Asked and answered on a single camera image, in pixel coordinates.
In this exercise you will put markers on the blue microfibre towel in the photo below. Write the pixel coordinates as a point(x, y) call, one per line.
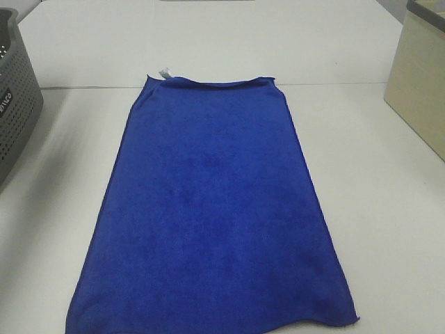
point(210, 222)

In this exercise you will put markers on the beige storage box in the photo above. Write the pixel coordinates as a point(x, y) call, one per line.
point(415, 89)

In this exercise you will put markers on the grey perforated plastic basket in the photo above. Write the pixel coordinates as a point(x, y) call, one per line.
point(21, 97)

